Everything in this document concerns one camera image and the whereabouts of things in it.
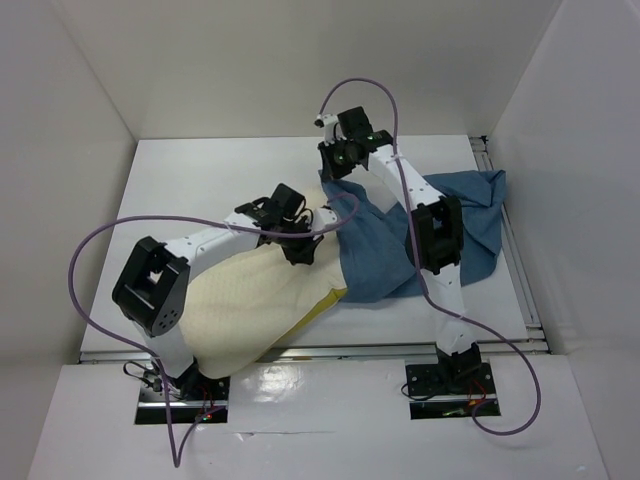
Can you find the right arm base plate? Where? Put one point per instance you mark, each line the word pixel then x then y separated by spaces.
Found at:
pixel 424 381

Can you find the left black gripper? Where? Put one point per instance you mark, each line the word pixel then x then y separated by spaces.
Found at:
pixel 305 254

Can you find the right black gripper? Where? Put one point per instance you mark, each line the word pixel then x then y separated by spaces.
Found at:
pixel 329 170

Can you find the aluminium rail right side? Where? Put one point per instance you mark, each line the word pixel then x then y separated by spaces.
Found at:
pixel 535 330

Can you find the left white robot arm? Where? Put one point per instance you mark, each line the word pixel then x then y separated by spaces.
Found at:
pixel 151 290

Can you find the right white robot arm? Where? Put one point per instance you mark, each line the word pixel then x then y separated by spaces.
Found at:
pixel 435 235

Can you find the aluminium rail front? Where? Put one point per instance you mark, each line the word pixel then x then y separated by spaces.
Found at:
pixel 409 351

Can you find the aluminium rail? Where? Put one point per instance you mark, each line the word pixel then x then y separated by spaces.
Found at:
pixel 409 351
pixel 535 330

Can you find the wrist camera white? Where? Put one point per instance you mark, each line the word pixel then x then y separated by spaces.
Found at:
pixel 325 220
pixel 329 123

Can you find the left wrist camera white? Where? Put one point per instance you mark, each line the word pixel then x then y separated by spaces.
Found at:
pixel 325 220

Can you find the blue pillowcase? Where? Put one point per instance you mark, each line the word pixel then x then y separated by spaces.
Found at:
pixel 373 259

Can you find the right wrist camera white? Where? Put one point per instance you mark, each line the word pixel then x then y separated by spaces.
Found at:
pixel 329 123

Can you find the cream yellow pillow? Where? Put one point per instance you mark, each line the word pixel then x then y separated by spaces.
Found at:
pixel 239 309

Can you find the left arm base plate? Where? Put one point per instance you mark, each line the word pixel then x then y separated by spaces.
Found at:
pixel 210 385

